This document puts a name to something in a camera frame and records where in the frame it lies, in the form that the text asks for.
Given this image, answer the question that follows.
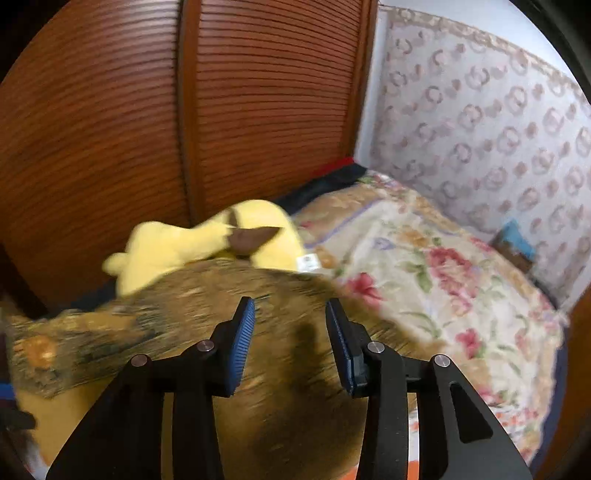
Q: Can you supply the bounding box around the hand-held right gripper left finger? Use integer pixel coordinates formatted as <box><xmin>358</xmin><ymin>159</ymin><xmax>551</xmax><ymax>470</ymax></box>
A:
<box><xmin>46</xmin><ymin>296</ymin><xmax>256</xmax><ymax>480</ymax></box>

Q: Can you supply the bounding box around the golden brown patterned shirt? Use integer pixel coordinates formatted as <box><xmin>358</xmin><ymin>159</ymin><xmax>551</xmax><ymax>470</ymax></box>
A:
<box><xmin>0</xmin><ymin>261</ymin><xmax>416</xmax><ymax>480</ymax></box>

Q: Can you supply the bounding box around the circle patterned sheer curtain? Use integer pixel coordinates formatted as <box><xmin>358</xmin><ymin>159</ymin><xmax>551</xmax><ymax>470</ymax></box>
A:
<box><xmin>353</xmin><ymin>4</ymin><xmax>591</xmax><ymax>308</ymax></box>

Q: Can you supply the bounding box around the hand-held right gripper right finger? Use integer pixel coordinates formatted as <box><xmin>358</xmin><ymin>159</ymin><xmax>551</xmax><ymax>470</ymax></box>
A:
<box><xmin>325</xmin><ymin>298</ymin><xmax>532</xmax><ymax>480</ymax></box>

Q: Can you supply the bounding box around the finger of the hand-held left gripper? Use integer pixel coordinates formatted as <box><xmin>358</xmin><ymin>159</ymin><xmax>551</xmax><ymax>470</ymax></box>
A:
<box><xmin>0</xmin><ymin>381</ymin><xmax>37</xmax><ymax>431</ymax></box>

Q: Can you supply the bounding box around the floral blanket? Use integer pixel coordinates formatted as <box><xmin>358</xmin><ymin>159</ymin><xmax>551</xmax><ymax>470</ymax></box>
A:
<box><xmin>295</xmin><ymin>171</ymin><xmax>568</xmax><ymax>468</ymax></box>

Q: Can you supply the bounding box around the dark navy blanket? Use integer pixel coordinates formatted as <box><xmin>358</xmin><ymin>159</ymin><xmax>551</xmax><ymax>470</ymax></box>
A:
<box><xmin>272</xmin><ymin>157</ymin><xmax>369</xmax><ymax>214</ymax></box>

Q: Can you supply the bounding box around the yellow plush toy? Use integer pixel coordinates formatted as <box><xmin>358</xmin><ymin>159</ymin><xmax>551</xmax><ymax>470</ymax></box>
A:
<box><xmin>102</xmin><ymin>199</ymin><xmax>322</xmax><ymax>297</ymax></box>

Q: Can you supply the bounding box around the blue topped box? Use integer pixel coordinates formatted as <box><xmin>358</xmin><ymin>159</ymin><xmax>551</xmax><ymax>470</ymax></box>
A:
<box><xmin>489</xmin><ymin>219</ymin><xmax>539</xmax><ymax>274</ymax></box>

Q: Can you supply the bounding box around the brown louvered wooden wardrobe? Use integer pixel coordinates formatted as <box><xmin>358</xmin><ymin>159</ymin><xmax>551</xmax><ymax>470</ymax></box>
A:
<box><xmin>0</xmin><ymin>0</ymin><xmax>380</xmax><ymax>320</ymax></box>

